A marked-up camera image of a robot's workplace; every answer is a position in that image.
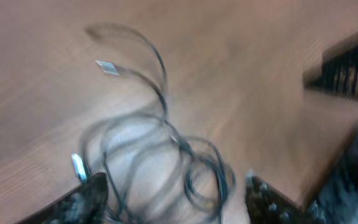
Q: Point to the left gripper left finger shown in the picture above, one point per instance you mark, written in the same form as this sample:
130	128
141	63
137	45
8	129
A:
85	204

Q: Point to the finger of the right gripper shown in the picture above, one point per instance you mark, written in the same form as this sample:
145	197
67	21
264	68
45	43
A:
337	75

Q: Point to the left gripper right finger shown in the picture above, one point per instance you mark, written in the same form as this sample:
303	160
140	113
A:
266	205

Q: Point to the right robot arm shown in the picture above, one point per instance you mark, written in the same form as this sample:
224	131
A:
334	199

